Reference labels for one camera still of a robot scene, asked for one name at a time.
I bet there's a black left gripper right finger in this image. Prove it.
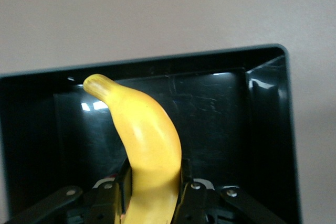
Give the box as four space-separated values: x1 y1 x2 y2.
174 158 287 224

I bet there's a yellow banana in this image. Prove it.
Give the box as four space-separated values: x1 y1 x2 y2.
82 73 183 224

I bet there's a black plastic box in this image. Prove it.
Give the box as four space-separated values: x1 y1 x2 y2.
0 43 302 224

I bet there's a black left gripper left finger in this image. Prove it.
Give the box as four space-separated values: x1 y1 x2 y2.
7 158 132 224

